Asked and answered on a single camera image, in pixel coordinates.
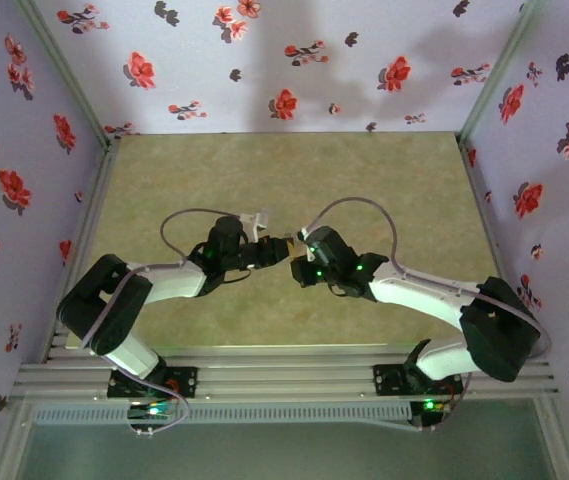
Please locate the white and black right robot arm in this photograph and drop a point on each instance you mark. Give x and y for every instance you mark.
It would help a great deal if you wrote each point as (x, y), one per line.
(494, 335)

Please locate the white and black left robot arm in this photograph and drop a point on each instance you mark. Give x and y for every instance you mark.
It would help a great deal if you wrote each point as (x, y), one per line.
(109, 305)

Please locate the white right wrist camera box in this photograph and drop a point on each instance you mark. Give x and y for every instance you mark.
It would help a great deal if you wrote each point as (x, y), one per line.
(305, 235)

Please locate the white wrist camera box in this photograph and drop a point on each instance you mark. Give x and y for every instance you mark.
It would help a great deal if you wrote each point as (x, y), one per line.
(256, 222)
(305, 235)

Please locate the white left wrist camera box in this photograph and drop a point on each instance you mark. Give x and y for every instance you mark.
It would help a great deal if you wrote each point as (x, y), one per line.
(256, 222)

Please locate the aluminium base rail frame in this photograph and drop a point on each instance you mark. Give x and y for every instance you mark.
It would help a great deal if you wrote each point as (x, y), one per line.
(284, 375)

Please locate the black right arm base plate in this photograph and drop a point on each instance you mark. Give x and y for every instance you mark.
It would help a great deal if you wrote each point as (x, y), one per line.
(386, 380)

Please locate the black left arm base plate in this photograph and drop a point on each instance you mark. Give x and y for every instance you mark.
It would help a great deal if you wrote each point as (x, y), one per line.
(186, 382)

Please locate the aluminium side rail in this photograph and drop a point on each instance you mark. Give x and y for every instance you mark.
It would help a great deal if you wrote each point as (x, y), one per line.
(89, 215)
(488, 225)

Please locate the aluminium corner post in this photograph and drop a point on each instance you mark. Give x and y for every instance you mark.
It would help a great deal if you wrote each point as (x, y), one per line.
(496, 70)
(65, 70)

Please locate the aluminium lower frame post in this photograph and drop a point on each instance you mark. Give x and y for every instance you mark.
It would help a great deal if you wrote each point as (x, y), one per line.
(556, 440)
(6, 445)

